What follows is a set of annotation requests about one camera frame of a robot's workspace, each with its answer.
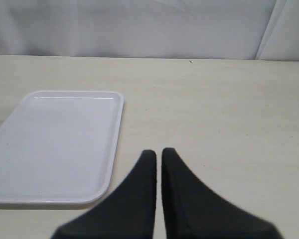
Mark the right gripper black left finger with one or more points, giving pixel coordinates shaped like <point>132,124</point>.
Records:
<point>127,213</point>

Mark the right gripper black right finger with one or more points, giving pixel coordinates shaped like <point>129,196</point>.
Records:
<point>193,211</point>

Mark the white plastic tray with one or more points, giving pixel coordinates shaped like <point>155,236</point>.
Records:
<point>58,147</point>

